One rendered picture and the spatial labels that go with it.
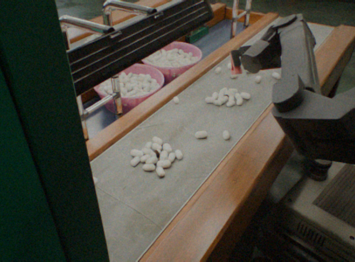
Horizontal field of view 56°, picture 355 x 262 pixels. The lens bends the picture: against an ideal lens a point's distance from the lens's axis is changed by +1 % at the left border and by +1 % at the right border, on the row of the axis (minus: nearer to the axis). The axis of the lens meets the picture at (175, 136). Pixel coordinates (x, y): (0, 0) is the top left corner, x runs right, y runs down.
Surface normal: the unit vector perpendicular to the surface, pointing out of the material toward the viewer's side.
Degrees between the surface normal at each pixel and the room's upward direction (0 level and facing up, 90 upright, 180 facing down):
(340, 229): 1
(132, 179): 0
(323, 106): 38
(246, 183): 0
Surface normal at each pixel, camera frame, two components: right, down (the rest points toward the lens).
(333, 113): -0.59, -0.73
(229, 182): 0.00, -0.79
